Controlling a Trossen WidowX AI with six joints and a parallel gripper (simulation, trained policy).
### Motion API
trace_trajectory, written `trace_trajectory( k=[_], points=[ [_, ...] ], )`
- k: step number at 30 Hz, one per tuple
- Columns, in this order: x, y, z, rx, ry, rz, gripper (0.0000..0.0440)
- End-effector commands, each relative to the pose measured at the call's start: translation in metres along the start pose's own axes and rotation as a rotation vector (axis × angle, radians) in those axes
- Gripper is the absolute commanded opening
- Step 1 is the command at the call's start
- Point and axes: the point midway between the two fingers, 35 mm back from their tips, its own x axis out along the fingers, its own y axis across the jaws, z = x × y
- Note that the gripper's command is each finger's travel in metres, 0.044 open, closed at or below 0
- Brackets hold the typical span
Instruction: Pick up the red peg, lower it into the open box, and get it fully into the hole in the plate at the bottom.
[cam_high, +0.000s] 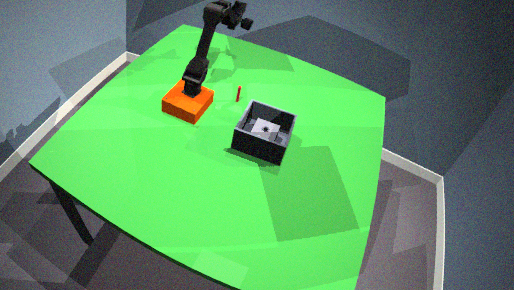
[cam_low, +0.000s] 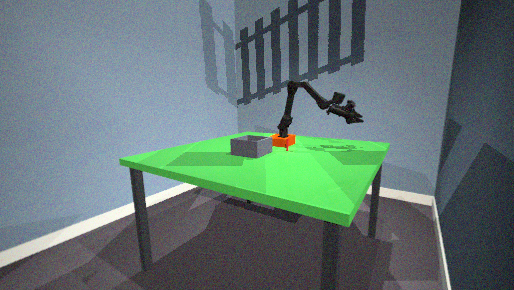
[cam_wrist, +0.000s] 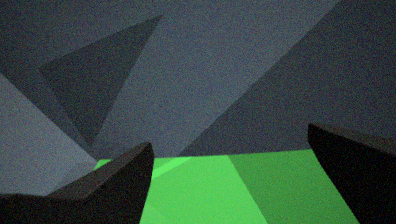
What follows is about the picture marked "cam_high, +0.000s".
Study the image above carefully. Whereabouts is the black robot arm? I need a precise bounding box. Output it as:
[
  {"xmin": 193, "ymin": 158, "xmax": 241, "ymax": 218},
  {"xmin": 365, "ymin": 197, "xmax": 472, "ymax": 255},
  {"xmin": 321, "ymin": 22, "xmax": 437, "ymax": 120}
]
[{"xmin": 181, "ymin": 0, "xmax": 247, "ymax": 98}]

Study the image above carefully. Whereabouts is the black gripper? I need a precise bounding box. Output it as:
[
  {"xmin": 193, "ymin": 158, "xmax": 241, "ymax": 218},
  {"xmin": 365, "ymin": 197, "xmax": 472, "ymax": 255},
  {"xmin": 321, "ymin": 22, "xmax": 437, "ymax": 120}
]
[{"xmin": 240, "ymin": 17, "xmax": 253, "ymax": 31}]

